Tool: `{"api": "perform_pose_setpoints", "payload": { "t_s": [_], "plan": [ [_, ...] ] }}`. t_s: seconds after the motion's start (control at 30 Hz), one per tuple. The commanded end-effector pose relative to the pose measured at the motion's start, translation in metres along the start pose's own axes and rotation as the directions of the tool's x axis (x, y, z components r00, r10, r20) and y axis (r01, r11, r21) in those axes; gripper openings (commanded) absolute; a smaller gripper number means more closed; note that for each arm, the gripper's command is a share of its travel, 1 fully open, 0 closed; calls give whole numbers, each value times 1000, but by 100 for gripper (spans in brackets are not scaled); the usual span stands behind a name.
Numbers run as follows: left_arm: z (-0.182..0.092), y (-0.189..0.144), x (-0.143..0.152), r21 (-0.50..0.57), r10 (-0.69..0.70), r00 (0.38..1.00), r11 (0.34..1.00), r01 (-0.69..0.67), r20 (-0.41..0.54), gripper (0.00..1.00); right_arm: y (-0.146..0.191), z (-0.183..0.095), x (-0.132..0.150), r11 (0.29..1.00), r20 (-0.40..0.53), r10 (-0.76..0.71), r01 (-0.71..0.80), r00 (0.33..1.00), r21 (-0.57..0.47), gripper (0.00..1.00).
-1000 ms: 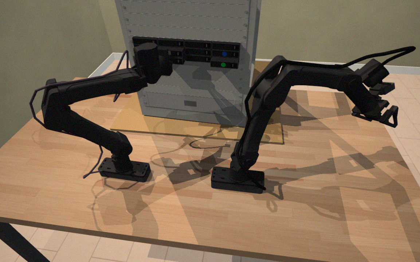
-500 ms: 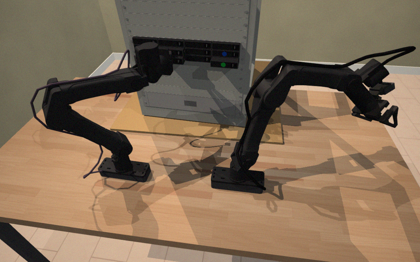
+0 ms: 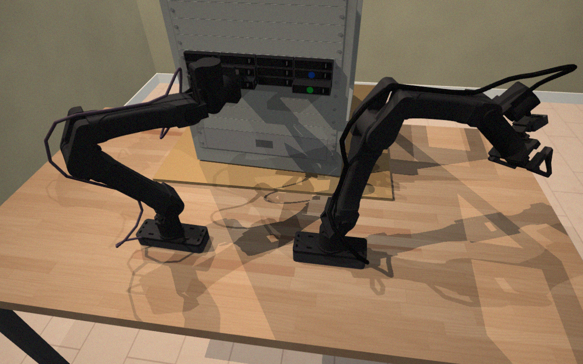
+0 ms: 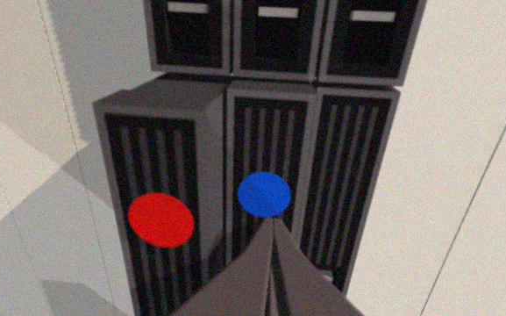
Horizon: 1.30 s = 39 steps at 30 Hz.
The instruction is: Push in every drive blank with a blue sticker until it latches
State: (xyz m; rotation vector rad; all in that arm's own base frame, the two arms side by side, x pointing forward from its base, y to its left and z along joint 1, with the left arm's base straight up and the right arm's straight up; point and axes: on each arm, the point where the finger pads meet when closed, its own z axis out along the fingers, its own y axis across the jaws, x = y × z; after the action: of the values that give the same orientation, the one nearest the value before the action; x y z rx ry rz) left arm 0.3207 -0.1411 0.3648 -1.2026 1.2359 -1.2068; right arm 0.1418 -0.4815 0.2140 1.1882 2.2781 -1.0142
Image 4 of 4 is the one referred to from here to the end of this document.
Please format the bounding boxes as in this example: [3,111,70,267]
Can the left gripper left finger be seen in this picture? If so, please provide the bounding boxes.
[168,218,273,316]

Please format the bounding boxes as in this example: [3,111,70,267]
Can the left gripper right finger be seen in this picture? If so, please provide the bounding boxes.
[267,218,365,316]

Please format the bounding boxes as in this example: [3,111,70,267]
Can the grey open box frame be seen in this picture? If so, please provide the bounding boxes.
[0,0,506,316]

